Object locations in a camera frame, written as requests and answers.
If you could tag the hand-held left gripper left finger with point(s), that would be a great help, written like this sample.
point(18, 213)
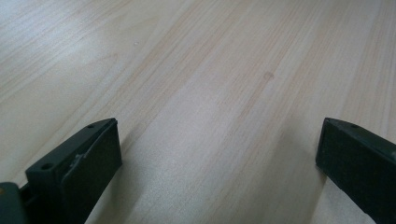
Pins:
point(77, 174)

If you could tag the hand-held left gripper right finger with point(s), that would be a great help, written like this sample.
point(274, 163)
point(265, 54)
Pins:
point(358, 165)

